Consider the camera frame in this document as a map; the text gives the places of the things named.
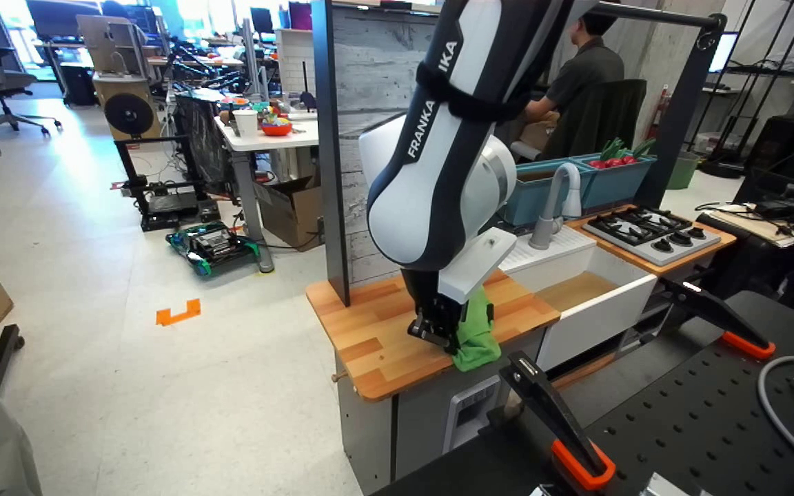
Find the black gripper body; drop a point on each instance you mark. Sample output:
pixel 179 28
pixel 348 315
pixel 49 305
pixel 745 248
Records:
pixel 437 315

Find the green towel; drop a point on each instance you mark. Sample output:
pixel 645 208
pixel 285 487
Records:
pixel 475 334

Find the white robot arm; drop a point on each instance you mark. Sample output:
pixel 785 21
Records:
pixel 448 174

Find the green wheeled robot base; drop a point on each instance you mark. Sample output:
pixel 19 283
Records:
pixel 209 248

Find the toy stove top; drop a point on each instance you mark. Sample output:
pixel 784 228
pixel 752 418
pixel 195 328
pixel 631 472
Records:
pixel 650 239

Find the wooden counter cabinet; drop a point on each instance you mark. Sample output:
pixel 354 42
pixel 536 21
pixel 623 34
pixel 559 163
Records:
pixel 401 400

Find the grey toy faucet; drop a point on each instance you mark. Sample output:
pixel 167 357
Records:
pixel 562 202

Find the white toy sink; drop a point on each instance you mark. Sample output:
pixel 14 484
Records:
pixel 592 291

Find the cardboard box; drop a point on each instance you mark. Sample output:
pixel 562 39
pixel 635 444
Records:
pixel 292 210

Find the teal storage bin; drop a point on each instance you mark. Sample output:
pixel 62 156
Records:
pixel 601 186

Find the white work table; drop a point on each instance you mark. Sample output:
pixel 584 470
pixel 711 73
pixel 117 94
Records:
pixel 242 149

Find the grey wood backdrop panel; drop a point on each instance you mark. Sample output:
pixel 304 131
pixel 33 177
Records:
pixel 365 60

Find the person in dark shirt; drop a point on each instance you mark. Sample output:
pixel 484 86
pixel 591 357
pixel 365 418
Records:
pixel 591 104

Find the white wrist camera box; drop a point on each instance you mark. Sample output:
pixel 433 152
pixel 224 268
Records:
pixel 475 264

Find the orange handled clamp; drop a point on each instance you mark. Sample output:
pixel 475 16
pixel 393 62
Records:
pixel 733 331
pixel 570 450

